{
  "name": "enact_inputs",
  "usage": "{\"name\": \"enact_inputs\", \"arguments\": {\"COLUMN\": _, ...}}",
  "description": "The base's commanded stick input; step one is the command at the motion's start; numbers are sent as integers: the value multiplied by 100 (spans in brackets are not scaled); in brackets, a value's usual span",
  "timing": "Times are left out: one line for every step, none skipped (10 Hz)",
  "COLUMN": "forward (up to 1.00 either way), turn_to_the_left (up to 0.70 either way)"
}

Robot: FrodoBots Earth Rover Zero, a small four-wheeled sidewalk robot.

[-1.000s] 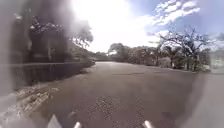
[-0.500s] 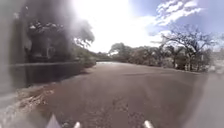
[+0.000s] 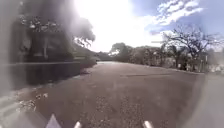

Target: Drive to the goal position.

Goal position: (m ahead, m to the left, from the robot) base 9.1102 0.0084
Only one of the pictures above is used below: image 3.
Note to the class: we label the row of trees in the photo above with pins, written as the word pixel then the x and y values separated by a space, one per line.
pixel 140 55

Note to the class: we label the grey asphalt road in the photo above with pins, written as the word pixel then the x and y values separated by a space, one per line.
pixel 123 90

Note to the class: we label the dark low wall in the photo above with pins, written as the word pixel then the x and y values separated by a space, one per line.
pixel 50 71

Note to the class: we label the bare branched tree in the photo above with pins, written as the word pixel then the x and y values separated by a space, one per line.
pixel 191 46

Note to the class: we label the robot's own part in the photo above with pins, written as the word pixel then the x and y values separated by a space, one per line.
pixel 77 125

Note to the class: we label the large dark trees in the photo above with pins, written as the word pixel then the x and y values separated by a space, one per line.
pixel 50 36

